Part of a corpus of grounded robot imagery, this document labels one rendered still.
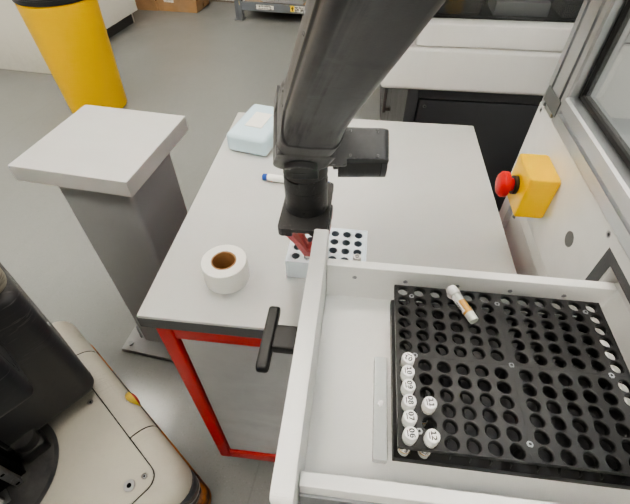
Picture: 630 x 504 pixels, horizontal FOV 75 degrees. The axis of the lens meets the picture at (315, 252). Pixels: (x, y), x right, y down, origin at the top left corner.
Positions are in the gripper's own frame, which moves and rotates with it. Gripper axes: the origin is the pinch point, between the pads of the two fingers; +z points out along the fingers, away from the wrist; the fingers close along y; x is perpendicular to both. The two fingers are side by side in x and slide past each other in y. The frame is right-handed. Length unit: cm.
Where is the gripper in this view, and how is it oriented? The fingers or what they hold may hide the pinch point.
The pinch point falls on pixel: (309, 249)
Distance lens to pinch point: 62.3
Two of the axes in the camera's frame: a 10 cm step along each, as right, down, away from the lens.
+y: 1.2, -7.3, 6.7
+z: 0.2, 6.8, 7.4
